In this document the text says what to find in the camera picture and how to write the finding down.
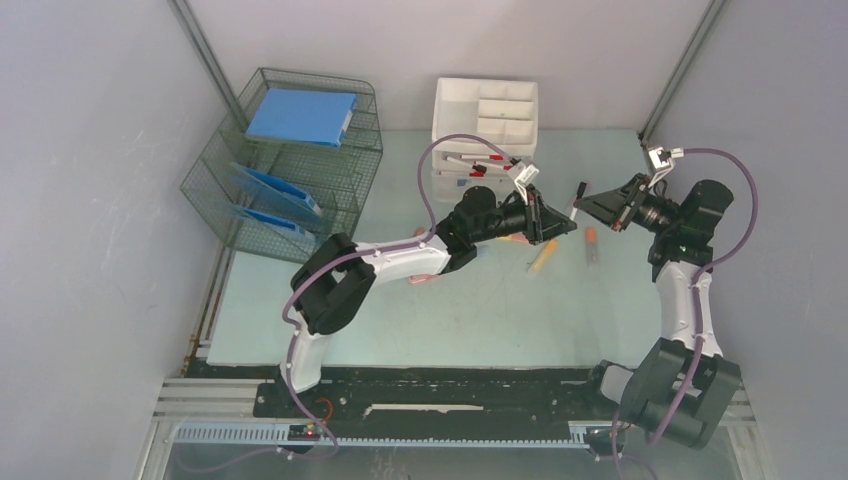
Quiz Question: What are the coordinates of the pink correction tape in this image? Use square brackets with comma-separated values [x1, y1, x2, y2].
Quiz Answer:
[408, 275, 438, 285]

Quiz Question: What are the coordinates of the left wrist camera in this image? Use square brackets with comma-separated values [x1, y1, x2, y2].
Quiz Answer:
[507, 161, 539, 204]

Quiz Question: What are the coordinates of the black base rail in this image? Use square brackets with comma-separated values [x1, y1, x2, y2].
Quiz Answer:
[154, 364, 630, 452]

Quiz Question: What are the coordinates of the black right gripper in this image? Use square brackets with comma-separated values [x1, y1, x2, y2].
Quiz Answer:
[574, 172, 682, 235]

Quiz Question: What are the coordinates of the pale yellow highlighter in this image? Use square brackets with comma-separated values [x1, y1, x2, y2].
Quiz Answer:
[526, 239, 559, 276]

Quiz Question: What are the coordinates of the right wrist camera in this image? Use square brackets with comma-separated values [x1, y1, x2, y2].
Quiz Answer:
[646, 146, 684, 188]

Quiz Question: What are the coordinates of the white plastic drawer organizer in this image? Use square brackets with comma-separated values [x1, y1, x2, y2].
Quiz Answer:
[431, 77, 539, 204]

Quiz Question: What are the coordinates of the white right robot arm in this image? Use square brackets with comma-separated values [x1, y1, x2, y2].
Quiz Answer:
[575, 174, 741, 450]

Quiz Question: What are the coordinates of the green wire mesh rack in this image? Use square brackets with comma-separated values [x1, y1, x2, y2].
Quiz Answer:
[180, 68, 383, 263]

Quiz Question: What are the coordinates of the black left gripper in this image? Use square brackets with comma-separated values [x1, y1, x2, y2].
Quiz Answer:
[470, 185, 575, 246]

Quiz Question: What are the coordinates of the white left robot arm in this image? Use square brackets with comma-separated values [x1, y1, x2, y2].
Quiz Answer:
[277, 186, 577, 417]

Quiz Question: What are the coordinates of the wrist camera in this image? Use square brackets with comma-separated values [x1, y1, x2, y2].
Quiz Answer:
[646, 146, 684, 188]
[507, 161, 539, 204]

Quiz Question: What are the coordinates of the yellow pink highlighter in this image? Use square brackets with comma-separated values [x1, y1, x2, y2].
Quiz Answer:
[498, 233, 530, 245]

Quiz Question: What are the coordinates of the orange grey highlighter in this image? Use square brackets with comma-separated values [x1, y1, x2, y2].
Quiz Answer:
[584, 227, 599, 266]

